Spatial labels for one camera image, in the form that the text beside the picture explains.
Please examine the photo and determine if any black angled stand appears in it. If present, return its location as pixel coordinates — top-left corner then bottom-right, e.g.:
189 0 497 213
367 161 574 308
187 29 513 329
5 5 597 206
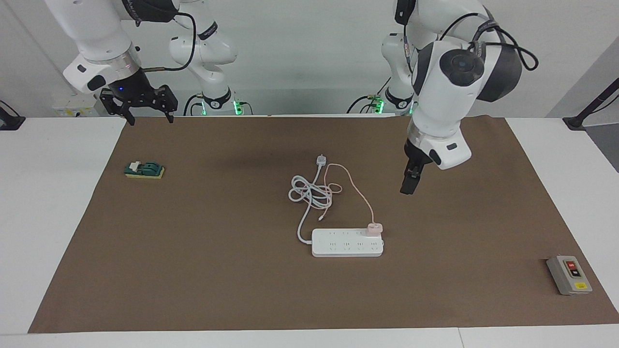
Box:
563 77 619 131

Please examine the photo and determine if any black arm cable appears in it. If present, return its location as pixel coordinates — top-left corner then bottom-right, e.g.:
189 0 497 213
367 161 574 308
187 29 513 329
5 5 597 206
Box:
346 12 539 115
140 12 204 116

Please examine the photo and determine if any green knife switch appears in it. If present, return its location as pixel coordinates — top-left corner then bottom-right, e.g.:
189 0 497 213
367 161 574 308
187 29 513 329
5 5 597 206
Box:
124 160 165 180

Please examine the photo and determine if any black clamp mount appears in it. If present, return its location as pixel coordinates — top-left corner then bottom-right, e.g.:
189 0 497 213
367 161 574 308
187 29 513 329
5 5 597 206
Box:
0 100 26 131

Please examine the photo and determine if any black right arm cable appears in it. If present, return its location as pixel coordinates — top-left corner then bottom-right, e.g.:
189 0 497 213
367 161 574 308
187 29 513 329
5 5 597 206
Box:
140 12 204 116

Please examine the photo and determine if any white power strip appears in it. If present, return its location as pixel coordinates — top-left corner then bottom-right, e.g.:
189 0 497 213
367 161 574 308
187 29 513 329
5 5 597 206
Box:
311 228 384 258

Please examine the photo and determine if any brown table mat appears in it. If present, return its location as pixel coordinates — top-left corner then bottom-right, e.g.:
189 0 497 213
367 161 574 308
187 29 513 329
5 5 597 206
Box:
28 115 619 334

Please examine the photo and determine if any white power strip cord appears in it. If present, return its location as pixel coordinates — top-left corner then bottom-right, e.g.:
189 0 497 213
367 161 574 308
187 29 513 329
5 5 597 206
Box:
288 154 335 245

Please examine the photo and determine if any thin pink charging cable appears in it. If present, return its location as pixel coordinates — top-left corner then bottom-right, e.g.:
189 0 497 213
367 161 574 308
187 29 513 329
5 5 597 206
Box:
318 163 376 226

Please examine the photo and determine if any grey on-off switch box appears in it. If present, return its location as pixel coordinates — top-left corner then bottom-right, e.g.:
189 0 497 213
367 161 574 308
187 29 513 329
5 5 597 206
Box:
546 255 593 296

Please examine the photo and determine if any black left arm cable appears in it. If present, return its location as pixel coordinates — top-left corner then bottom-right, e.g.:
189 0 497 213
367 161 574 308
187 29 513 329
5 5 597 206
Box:
346 12 539 115

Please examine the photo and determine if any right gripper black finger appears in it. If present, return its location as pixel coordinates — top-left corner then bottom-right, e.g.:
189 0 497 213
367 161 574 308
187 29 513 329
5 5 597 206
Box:
155 85 178 124
100 90 137 128

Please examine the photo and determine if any white wall socket box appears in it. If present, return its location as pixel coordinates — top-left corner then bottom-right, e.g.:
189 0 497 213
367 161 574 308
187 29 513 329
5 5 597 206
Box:
52 95 101 118

